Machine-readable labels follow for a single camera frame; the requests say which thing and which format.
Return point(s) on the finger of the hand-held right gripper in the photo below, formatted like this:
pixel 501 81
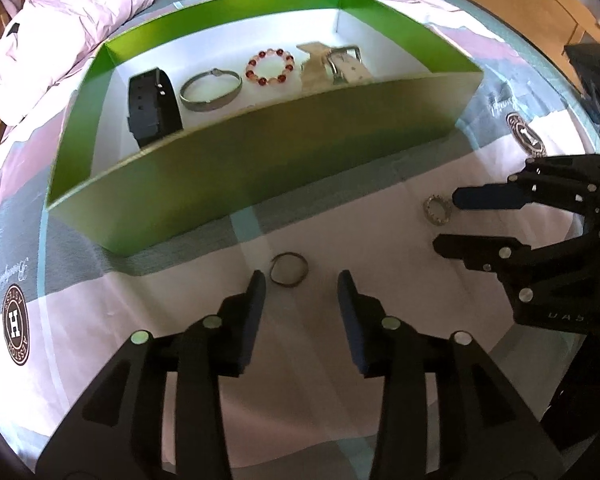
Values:
pixel 480 249
pixel 490 197

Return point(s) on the silver mesh bangle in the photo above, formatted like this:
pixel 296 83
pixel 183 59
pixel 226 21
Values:
pixel 205 106

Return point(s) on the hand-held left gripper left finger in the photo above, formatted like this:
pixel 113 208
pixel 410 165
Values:
pixel 252 317

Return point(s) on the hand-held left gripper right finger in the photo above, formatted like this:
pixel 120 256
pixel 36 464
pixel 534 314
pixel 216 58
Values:
pixel 351 317

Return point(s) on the green cardboard box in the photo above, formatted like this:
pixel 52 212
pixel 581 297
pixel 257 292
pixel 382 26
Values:
pixel 280 160

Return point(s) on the printed bedsheet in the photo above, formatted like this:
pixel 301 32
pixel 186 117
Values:
pixel 130 320

